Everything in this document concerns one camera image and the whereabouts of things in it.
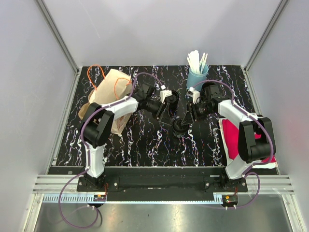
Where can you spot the aluminium front rail frame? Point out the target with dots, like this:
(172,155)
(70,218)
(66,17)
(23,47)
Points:
(63,189)

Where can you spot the cardboard cup carrier left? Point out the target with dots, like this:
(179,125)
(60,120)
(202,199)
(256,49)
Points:
(83,110)

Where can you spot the brown paper takeout bag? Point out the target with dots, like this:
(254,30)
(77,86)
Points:
(113,87)

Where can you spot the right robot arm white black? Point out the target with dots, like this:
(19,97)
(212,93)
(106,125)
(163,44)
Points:
(256,143)

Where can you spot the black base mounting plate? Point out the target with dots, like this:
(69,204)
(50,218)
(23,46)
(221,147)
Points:
(163,184)

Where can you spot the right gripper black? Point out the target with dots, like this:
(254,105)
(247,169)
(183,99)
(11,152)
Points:
(192,108)

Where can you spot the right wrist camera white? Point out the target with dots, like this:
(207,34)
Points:
(194,94)

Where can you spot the light blue cup holder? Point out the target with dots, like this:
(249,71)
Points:
(195,78)

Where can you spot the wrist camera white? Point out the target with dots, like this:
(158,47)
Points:
(194,94)
(164,93)

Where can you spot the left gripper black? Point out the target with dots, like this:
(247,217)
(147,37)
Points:
(161,108)

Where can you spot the red folded cloth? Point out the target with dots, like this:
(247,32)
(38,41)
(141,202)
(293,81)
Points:
(229,140)

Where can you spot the black ribbed cup with lid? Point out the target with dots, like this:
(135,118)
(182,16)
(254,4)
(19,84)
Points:
(173,100)

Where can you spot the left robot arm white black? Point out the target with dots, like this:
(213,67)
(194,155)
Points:
(96,125)

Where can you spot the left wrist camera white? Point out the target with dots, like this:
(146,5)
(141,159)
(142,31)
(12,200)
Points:
(164,93)

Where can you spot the white tray under cloth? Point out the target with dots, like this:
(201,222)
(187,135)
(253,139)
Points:
(224,145)

